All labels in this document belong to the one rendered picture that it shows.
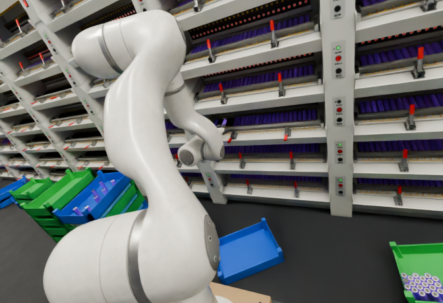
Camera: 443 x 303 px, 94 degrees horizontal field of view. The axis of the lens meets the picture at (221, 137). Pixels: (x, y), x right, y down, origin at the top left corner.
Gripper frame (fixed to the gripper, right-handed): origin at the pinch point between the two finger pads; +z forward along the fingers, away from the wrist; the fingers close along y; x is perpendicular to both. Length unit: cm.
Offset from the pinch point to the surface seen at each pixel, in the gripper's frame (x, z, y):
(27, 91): 41, 2, -155
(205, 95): 15.8, 7.0, -8.1
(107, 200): -21, -35, -51
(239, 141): -9.5, 4.9, 6.3
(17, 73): 54, 1, -152
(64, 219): -23, -48, -65
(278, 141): -10.3, 5.1, 25.6
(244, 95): 13.1, 5.2, 13.2
